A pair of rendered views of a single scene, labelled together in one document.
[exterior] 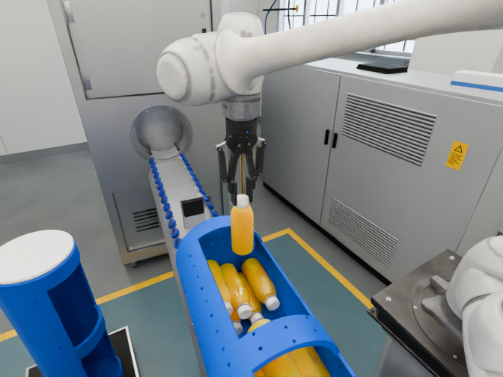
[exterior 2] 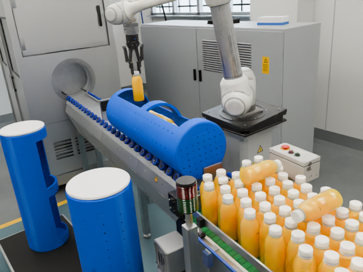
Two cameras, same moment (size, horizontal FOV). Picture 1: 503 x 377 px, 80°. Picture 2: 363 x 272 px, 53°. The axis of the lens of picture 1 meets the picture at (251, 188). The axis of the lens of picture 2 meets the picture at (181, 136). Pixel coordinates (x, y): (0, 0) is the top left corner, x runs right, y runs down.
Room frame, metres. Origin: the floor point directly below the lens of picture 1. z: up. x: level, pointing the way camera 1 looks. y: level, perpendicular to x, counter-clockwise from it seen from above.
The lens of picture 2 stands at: (-1.55, 0.04, 1.78)
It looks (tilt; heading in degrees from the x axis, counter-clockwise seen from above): 21 degrees down; 353
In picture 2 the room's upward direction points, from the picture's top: 4 degrees counter-clockwise
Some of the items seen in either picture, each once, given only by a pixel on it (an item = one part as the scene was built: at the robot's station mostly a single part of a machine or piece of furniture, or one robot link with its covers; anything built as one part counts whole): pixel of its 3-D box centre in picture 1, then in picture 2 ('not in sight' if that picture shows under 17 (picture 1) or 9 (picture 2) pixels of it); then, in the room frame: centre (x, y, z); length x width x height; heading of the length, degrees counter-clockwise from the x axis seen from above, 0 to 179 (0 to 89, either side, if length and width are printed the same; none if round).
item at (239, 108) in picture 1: (241, 105); (130, 28); (0.70, 0.02, 1.60); 0.09 x 0.09 x 0.06
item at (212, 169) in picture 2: not in sight; (212, 176); (-0.10, -0.26, 0.99); 0.10 x 0.02 x 0.12; 113
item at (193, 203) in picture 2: not in sight; (187, 201); (-0.60, -0.07, 1.18); 0.06 x 0.06 x 0.05
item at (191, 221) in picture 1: (193, 212); (107, 109); (1.12, 0.26, 1.00); 0.10 x 0.04 x 0.15; 113
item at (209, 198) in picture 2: not in sight; (209, 205); (-0.32, -0.20, 0.98); 0.07 x 0.07 x 0.17
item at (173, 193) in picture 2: not in sight; (180, 203); (-0.22, -0.09, 0.95); 0.10 x 0.07 x 0.10; 113
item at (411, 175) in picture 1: (349, 158); (216, 90); (2.36, -0.85, 0.72); 2.15 x 0.54 x 1.45; 30
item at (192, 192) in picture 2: not in sight; (186, 188); (-0.60, -0.07, 1.23); 0.06 x 0.06 x 0.04
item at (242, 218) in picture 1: (242, 227); (137, 87); (0.70, 0.03, 1.25); 0.07 x 0.07 x 0.17
